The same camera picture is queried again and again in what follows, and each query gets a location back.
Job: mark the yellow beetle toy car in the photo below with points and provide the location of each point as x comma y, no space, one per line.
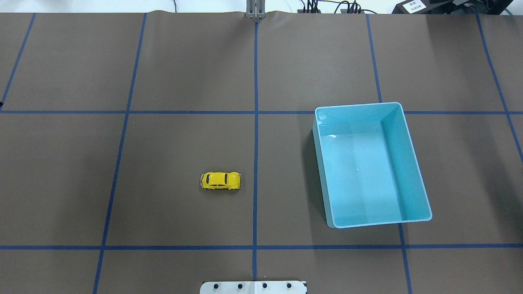
220,180

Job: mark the turquoise plastic bin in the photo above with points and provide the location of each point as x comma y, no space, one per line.
368,168

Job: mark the brown table mat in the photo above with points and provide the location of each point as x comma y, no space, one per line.
109,120

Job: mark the black labelled device box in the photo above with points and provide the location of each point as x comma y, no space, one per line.
410,7

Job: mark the grey aluminium frame post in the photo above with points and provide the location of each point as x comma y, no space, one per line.
255,9

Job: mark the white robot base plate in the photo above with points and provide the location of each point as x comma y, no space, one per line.
254,287

